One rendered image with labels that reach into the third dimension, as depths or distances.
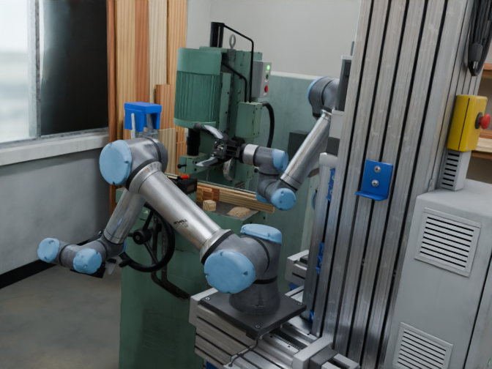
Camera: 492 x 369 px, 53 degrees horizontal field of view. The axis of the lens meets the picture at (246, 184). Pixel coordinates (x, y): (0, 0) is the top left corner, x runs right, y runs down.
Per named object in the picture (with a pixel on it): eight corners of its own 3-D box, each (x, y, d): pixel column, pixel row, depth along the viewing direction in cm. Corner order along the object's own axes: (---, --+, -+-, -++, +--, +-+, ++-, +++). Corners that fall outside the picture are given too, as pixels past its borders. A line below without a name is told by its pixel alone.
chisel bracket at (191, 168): (177, 175, 208) (179, 155, 206) (194, 169, 220) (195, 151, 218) (192, 179, 205) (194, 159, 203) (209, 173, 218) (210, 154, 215)
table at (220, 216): (99, 208, 202) (99, 193, 200) (143, 192, 229) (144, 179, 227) (231, 243, 179) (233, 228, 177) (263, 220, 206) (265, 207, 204)
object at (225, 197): (140, 182, 222) (141, 174, 221) (143, 181, 223) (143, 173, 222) (272, 213, 198) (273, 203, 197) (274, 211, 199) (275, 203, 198)
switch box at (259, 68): (247, 96, 222) (251, 60, 218) (256, 95, 231) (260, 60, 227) (260, 98, 220) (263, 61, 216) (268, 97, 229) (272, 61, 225)
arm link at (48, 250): (50, 264, 151) (31, 258, 154) (75, 269, 160) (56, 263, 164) (59, 239, 152) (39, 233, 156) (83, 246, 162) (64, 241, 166)
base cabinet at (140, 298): (116, 375, 230) (121, 233, 211) (181, 321, 281) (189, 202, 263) (200, 411, 213) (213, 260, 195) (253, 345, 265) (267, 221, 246)
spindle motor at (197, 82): (165, 124, 201) (169, 46, 193) (187, 121, 217) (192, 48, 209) (202, 131, 194) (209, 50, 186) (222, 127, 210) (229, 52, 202)
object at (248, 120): (234, 136, 218) (237, 102, 214) (243, 134, 226) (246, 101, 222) (252, 139, 214) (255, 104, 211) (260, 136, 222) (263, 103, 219)
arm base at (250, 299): (290, 303, 144) (294, 272, 141) (256, 321, 133) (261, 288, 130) (251, 284, 153) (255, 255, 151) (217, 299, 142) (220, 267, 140)
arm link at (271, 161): (280, 176, 170) (282, 152, 168) (251, 170, 174) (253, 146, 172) (287, 173, 177) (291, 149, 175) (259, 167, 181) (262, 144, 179)
